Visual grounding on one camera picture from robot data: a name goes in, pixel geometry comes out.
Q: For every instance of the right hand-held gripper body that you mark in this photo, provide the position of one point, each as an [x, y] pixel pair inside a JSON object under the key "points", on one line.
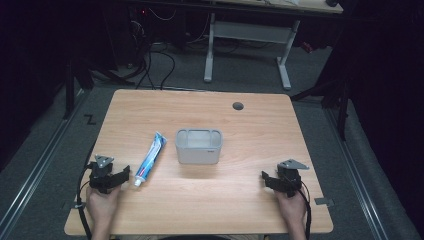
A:
{"points": [[289, 178]]}

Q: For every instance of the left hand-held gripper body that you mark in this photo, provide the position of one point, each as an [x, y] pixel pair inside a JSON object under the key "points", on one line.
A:
{"points": [[101, 173]]}

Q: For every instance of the blue white toothpaste tube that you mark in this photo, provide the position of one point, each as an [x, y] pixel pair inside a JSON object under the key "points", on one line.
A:
{"points": [[150, 158]]}

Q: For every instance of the grey plastic holder box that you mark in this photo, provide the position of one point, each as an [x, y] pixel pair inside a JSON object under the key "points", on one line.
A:
{"points": [[199, 150]]}

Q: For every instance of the person's right hand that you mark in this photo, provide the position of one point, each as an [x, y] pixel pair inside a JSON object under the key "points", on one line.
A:
{"points": [[291, 206]]}

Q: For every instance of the person's left hand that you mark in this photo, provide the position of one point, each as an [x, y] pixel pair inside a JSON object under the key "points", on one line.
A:
{"points": [[101, 203]]}

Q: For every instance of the round dark table grommet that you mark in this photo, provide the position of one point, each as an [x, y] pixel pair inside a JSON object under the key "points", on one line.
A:
{"points": [[238, 106]]}

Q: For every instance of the black metal stand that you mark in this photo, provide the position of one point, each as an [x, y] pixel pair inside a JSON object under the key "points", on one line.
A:
{"points": [[69, 90], [342, 110]]}

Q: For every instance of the small red object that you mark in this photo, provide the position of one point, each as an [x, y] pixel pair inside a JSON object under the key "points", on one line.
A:
{"points": [[307, 47]]}

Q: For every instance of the white-legged wooden desk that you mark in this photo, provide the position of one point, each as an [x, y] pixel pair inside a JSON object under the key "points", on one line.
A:
{"points": [[248, 31]]}

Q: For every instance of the metal floor rail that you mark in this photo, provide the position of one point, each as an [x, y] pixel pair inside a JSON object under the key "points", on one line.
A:
{"points": [[358, 173], [40, 163]]}

